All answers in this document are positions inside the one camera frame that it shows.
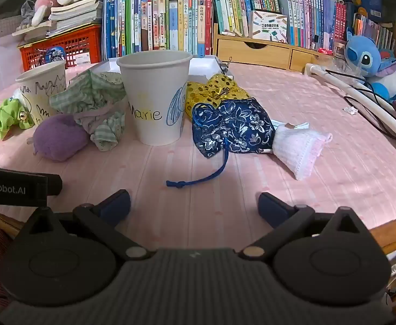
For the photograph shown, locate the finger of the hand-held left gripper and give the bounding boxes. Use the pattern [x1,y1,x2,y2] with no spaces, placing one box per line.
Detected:
[45,174,62,196]

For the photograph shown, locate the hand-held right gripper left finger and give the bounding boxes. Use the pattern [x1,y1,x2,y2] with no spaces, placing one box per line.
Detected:
[25,190,153,261]

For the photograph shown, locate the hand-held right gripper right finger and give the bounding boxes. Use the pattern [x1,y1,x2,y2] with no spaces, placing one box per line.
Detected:
[238,192,371,261]

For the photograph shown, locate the purple plush ball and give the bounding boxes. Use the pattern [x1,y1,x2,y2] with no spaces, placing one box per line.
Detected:
[27,113,91,162]

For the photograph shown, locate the green fabric toy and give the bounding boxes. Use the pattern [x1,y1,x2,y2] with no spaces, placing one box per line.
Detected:
[0,97,35,140]

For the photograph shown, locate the blue floral drawstring pouch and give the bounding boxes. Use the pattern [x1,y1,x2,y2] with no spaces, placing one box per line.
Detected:
[166,97,277,189]

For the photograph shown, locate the green checked cloth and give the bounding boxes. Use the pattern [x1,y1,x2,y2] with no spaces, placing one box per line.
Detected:
[49,70,128,152]

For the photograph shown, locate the gold sequin scrunchie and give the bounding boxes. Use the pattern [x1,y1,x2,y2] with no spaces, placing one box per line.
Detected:
[184,74,251,120]

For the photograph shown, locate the white shallow box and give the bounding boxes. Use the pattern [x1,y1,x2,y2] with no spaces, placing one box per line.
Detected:
[89,56,235,79]

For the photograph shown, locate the white paper cup black scribbles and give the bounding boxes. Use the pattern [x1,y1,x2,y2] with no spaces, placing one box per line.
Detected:
[15,60,67,126]

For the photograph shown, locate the white paper cup blue drawing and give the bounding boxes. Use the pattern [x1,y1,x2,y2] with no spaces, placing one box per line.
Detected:
[117,51,193,147]

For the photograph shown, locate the white storage bin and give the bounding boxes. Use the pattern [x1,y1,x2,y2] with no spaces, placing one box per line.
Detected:
[0,37,27,93]

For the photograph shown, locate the miniature black bicycle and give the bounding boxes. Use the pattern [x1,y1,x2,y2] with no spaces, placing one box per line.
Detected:
[32,45,66,69]

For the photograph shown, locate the red plastic crate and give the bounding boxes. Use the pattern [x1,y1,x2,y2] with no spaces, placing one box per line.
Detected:
[18,24,103,72]

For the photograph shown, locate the clear plastic bag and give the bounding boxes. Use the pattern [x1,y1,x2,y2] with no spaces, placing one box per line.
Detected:
[318,54,366,87]

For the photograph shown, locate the wooden drawer organizer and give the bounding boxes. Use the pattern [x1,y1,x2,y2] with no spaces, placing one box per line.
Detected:
[213,24,321,72]

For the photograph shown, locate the grey plush toy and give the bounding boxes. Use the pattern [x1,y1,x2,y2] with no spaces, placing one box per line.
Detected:
[16,0,37,32]

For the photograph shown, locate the stack of flat books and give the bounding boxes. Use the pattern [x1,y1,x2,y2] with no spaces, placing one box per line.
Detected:
[12,0,104,38]

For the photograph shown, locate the blue alien plush toy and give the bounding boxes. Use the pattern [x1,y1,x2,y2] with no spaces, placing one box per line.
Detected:
[344,28,396,104]

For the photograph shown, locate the white printed cardboard box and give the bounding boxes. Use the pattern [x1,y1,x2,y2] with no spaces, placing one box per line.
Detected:
[248,9,289,43]

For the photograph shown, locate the row of tall picture books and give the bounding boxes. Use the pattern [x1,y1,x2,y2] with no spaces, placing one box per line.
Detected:
[101,0,216,59]

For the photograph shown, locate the row of blue-spined books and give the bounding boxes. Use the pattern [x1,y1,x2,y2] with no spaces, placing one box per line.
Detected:
[278,0,348,50]

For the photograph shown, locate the row of slim colourful books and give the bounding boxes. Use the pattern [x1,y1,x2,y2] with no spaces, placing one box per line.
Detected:
[351,12,396,52]

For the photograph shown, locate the row of green paperback books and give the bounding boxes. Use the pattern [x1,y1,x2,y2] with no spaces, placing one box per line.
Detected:
[211,0,282,37]

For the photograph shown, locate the black cable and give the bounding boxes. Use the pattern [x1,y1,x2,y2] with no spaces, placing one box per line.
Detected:
[325,69,396,140]

